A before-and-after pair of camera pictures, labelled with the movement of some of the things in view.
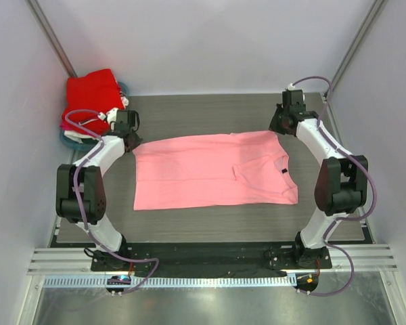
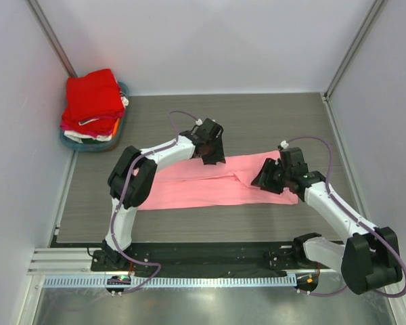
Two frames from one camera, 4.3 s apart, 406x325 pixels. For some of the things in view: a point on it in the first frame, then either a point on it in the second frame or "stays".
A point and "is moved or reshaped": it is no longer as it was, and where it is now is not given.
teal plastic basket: [90, 143] stays
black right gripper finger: [277, 123] -> [268, 185]
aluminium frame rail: [62, 261] stays
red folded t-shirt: [88, 97] stays
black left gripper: [132, 140] -> [212, 153]
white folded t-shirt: [78, 136] stays
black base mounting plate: [203, 259] stays
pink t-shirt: [212, 170] is moved or reshaped
